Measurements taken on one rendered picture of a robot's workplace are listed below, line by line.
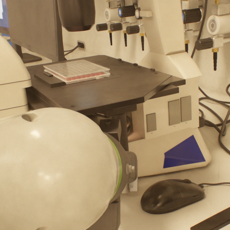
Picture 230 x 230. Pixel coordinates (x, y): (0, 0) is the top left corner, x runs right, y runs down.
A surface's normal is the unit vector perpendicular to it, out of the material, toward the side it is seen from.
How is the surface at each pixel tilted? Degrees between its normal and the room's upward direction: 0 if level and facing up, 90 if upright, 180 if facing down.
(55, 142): 42
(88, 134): 47
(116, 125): 23
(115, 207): 65
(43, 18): 86
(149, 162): 80
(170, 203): 75
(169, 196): 54
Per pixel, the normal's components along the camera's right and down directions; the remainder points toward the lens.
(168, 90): 0.43, 0.25
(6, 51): 0.41, 0.05
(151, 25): -0.87, 0.37
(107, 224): -0.18, -0.11
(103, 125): -0.14, -0.74
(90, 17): 0.70, 0.31
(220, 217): -0.08, -0.94
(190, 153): 0.26, -0.44
